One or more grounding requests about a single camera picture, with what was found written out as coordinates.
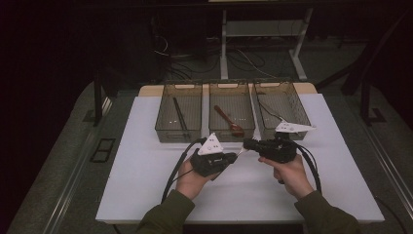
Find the white metal desk frame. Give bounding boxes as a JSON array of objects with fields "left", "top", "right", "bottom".
[{"left": 219, "top": 8, "right": 315, "bottom": 82}]

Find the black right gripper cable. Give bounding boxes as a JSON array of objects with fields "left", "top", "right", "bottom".
[{"left": 293, "top": 144, "right": 322, "bottom": 193}]

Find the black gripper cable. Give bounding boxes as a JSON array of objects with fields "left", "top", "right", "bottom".
[
  {"left": 293, "top": 144, "right": 322, "bottom": 193},
  {"left": 161, "top": 137, "right": 207, "bottom": 204}
]

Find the transparent grey plastic basket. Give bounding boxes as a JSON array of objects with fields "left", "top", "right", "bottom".
[
  {"left": 207, "top": 80, "right": 256, "bottom": 143},
  {"left": 251, "top": 77, "right": 312, "bottom": 142},
  {"left": 154, "top": 80, "right": 204, "bottom": 144}
]

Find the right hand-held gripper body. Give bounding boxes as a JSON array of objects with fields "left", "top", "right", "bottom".
[{"left": 257, "top": 119, "right": 317, "bottom": 164}]

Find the metal floor rail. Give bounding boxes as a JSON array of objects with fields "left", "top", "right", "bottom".
[
  {"left": 42, "top": 97, "right": 113, "bottom": 234},
  {"left": 357, "top": 120, "right": 413, "bottom": 211}
]

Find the black metal stand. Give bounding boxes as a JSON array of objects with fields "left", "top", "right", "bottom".
[
  {"left": 93, "top": 69, "right": 113, "bottom": 128},
  {"left": 359, "top": 74, "right": 388, "bottom": 127}
]

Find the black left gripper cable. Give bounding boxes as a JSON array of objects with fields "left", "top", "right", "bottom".
[{"left": 161, "top": 137, "right": 207, "bottom": 204}]

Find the tangle of floor cables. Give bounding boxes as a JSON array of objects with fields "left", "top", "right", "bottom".
[{"left": 152, "top": 35, "right": 281, "bottom": 82}]

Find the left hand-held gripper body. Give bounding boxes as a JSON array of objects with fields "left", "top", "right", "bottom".
[{"left": 189, "top": 132, "right": 230, "bottom": 178}]

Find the person's left hand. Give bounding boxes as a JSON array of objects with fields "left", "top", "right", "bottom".
[{"left": 174, "top": 159, "right": 222, "bottom": 201}]

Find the person's right hand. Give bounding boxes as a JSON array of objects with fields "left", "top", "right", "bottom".
[{"left": 258, "top": 157, "right": 316, "bottom": 200}]

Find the brown wooden spoon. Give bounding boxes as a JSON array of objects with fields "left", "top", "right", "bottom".
[{"left": 213, "top": 104, "right": 245, "bottom": 137}]

